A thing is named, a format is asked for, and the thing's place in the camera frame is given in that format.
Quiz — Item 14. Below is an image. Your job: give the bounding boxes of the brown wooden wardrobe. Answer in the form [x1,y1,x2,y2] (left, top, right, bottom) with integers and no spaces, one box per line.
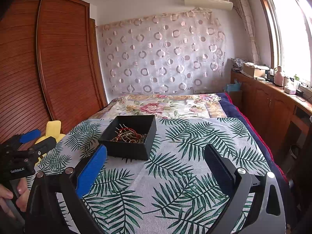
[0,0,108,145]

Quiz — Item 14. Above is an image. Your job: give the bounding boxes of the dark blue blanket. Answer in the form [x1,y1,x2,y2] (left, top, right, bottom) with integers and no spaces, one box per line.
[215,92,293,193]

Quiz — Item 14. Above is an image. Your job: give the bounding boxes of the white jug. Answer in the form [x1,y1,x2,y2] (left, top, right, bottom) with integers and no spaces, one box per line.
[274,65,286,87]

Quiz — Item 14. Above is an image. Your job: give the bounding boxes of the brown wooden cabinet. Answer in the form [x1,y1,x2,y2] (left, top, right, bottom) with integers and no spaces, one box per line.
[230,69,312,201]

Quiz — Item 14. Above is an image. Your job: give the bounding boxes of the beige window curtain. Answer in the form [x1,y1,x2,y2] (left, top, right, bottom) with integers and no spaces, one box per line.
[231,0,261,65]

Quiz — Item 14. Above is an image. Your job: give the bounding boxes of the leaf-print white cloth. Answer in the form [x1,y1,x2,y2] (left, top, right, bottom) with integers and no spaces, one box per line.
[26,117,271,234]

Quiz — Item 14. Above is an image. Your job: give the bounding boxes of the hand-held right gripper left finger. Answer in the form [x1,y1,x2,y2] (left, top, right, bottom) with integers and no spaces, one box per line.
[24,144,108,234]

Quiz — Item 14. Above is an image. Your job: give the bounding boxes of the red bead bracelet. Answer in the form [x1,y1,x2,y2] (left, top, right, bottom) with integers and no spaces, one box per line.
[117,126,142,139]

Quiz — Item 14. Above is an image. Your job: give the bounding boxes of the dark waste bin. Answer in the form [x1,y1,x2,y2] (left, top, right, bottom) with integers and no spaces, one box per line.
[289,144,302,167]

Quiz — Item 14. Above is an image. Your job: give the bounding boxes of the yellow plush toy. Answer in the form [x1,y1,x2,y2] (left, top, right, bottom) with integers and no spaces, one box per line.
[34,120,66,167]

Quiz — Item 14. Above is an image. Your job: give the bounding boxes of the brown wooden bead bracelet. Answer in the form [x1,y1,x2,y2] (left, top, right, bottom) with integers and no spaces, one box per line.
[112,130,147,144]

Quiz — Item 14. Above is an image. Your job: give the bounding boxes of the window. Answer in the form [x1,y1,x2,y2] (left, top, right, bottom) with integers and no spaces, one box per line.
[253,0,312,89]

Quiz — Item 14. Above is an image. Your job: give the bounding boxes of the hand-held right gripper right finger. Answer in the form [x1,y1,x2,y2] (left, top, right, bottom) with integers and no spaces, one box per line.
[203,144,286,234]

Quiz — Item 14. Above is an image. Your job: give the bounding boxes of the floral quilt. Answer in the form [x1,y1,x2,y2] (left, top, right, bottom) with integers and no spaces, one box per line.
[91,93,229,121]

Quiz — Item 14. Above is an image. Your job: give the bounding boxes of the circle-patterned sheer curtain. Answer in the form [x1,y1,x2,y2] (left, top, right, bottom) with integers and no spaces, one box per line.
[96,11,229,96]

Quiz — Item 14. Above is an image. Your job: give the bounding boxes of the person's left hand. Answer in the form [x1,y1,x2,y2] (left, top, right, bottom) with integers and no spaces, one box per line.
[0,178,31,212]

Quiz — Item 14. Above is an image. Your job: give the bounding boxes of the black square box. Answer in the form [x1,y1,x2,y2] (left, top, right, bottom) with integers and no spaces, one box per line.
[97,115,157,161]

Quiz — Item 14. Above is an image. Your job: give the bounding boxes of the cardboard box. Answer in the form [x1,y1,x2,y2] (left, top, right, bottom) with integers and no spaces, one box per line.
[242,63,269,79]

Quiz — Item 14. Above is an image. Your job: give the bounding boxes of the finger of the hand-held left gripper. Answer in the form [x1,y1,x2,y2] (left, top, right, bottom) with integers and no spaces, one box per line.
[26,136,57,158]
[5,128,42,150]

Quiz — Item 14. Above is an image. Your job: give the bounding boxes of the blue bag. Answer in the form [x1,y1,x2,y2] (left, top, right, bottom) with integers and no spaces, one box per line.
[225,78,242,92]

